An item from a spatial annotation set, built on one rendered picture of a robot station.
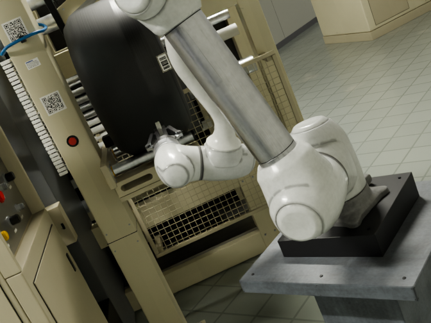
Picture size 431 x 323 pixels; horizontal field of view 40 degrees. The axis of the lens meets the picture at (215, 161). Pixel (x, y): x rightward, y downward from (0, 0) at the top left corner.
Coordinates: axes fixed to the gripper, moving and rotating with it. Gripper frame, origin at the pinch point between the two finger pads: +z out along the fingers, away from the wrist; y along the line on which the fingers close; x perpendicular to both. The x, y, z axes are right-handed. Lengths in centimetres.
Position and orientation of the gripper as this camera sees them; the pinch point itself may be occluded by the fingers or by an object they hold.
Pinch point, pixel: (160, 129)
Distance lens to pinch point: 201.1
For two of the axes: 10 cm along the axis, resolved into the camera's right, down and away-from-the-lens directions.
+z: -2.1, -3.7, 9.1
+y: -9.1, 4.1, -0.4
